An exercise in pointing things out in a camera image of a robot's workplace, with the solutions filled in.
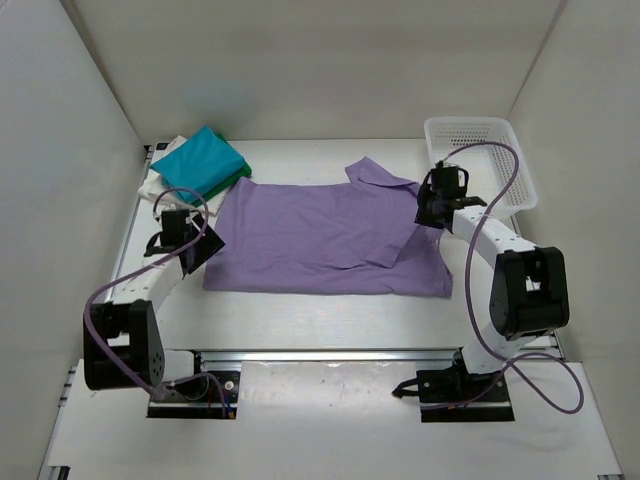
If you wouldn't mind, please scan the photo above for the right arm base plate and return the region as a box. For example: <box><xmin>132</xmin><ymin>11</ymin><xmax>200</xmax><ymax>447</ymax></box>
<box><xmin>392</xmin><ymin>362</ymin><xmax>515</xmax><ymax>423</ymax></box>

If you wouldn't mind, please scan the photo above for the white plastic basket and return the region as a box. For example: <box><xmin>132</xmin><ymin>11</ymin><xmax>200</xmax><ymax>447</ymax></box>
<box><xmin>424</xmin><ymin>116</ymin><xmax>538</xmax><ymax>224</ymax></box>

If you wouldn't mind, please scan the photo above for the teal folded t shirt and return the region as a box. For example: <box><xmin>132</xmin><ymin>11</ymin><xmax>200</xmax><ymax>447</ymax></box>
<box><xmin>151</xmin><ymin>126</ymin><xmax>252</xmax><ymax>205</ymax></box>

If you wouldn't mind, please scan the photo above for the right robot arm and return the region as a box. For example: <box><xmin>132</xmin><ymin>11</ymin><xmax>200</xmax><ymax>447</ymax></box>
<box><xmin>415</xmin><ymin>161</ymin><xmax>570</xmax><ymax>401</ymax></box>

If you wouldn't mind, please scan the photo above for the purple t shirt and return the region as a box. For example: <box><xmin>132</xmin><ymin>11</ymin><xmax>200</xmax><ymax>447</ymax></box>
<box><xmin>203</xmin><ymin>157</ymin><xmax>454</xmax><ymax>298</ymax></box>

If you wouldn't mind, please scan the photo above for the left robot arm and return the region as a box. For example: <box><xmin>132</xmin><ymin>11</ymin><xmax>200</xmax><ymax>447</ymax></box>
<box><xmin>83</xmin><ymin>209</ymin><xmax>225</xmax><ymax>398</ymax></box>

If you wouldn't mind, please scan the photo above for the white folded t shirt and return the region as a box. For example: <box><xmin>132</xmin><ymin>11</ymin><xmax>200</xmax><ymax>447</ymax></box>
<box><xmin>138</xmin><ymin>135</ymin><xmax>230</xmax><ymax>216</ymax></box>

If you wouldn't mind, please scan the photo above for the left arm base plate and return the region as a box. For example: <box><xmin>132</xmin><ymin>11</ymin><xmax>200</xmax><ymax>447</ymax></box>
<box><xmin>147</xmin><ymin>350</ymin><xmax>241</xmax><ymax>420</ymax></box>

